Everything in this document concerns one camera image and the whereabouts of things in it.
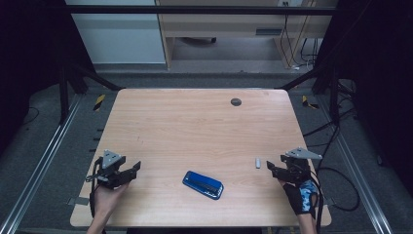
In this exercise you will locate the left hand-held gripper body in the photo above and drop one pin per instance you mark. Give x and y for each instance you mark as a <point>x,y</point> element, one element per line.
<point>108,169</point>

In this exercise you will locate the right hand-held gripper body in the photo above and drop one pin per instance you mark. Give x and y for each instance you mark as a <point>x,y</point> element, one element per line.
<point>297,169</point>

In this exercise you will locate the small grey cylinder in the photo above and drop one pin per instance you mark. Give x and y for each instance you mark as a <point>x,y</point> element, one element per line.
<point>258,163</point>

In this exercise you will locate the blue stapler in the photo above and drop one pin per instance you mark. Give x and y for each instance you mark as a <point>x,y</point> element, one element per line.
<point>203,184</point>

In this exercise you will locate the person's right hand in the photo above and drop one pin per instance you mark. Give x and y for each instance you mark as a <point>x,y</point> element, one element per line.
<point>302,198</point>

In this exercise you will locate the person's left hand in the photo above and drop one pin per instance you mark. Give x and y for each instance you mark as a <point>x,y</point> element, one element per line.
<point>105,200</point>

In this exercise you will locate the grey tape piece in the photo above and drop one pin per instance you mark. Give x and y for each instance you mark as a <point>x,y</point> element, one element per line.
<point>329,202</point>
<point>78,201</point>

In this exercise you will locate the grey round table grommet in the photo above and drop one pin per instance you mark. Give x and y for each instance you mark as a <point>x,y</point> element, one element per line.
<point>236,102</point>

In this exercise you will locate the black curtain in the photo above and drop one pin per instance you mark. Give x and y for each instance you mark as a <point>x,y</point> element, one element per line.
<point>380,81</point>
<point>29,65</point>

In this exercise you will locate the white cabinet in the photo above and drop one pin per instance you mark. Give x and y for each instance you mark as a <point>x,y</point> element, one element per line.
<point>120,35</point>

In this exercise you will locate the dark object under desk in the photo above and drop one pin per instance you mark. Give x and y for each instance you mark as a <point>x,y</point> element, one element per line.
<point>198,40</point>

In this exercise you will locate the light wooden desk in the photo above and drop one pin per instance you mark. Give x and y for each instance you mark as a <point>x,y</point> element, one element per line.
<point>224,22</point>

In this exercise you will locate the aluminium floor rail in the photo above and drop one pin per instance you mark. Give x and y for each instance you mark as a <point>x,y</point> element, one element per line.
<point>357,169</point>
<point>42,162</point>

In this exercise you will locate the black slanted frame strut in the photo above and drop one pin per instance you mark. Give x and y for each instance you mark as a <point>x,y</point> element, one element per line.
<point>94,78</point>
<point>311,76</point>

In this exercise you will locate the black horizontal frame bar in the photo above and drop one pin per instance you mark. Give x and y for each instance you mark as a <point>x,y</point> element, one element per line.
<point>195,9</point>

